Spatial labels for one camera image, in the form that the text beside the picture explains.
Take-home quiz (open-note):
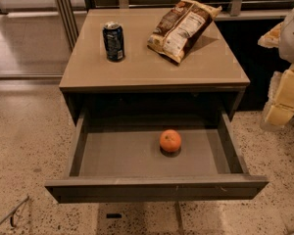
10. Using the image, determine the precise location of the grey open top drawer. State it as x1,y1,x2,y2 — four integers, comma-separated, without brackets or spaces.
45,110,269,203

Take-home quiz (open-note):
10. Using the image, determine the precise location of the dark blue soda can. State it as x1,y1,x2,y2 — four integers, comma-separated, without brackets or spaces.
103,22,124,62

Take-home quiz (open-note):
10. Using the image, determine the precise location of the grey vertical metal post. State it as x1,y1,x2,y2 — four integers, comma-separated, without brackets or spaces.
55,0,78,51

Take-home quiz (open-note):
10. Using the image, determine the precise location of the small black floor object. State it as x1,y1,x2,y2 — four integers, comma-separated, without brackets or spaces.
106,213,122,218

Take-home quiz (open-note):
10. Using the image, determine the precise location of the orange fruit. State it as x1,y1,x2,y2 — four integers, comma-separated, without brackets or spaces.
159,129,181,153

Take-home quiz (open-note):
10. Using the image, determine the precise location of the metal rod on floor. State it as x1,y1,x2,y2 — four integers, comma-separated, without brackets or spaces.
0,196,29,228

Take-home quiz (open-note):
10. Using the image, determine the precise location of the brown chip bag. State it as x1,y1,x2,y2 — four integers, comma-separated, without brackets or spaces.
147,0,222,64

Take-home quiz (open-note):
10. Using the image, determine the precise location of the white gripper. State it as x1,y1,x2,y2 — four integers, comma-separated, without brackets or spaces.
258,8,294,126

